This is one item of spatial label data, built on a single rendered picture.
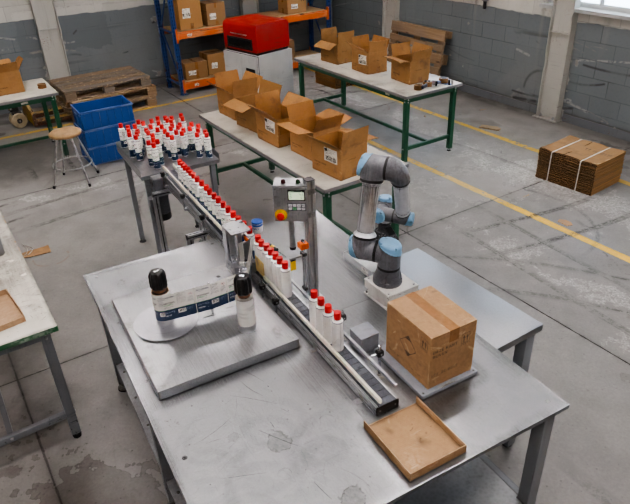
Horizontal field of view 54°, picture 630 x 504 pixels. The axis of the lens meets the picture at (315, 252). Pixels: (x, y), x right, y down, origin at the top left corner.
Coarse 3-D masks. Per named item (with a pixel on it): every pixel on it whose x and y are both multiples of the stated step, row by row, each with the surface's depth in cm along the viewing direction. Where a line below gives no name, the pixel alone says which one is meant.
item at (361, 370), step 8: (256, 272) 335; (264, 280) 328; (296, 296) 314; (296, 304) 308; (304, 304) 308; (304, 312) 302; (344, 352) 276; (336, 360) 271; (352, 360) 271; (344, 368) 266; (360, 368) 266; (352, 376) 262; (360, 376) 262; (368, 376) 262; (360, 384) 258; (368, 384) 257; (376, 384) 257; (368, 392) 253; (376, 392) 253; (384, 392) 253; (384, 400) 249; (392, 400) 249
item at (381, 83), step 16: (304, 64) 785; (320, 64) 759; (352, 80) 702; (368, 80) 690; (384, 80) 688; (304, 96) 815; (336, 96) 845; (400, 96) 640; (416, 96) 640; (432, 96) 660; (352, 112) 787; (448, 128) 697; (416, 144) 676; (448, 144) 705
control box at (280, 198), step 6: (276, 180) 294; (288, 180) 293; (294, 180) 293; (300, 180) 293; (276, 186) 289; (282, 186) 289; (288, 186) 288; (294, 186) 288; (300, 186) 288; (276, 192) 290; (282, 192) 290; (306, 192) 288; (276, 198) 291; (282, 198) 291; (306, 198) 290; (276, 204) 293; (282, 204) 293; (306, 204) 292; (276, 210) 295; (282, 210) 294; (306, 210) 293; (276, 216) 296; (288, 216) 296; (294, 216) 295; (300, 216) 295; (306, 216) 295
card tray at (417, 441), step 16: (416, 400) 253; (400, 416) 248; (416, 416) 247; (432, 416) 245; (368, 432) 241; (384, 432) 241; (400, 432) 240; (416, 432) 240; (432, 432) 240; (448, 432) 238; (384, 448) 232; (400, 448) 234; (416, 448) 233; (432, 448) 233; (448, 448) 233; (464, 448) 230; (400, 464) 224; (416, 464) 227; (432, 464) 223
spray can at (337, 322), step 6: (336, 312) 267; (336, 318) 267; (342, 318) 270; (336, 324) 268; (342, 324) 269; (336, 330) 269; (342, 330) 271; (336, 336) 271; (342, 336) 272; (336, 342) 273; (342, 342) 274; (336, 348) 275; (342, 348) 276
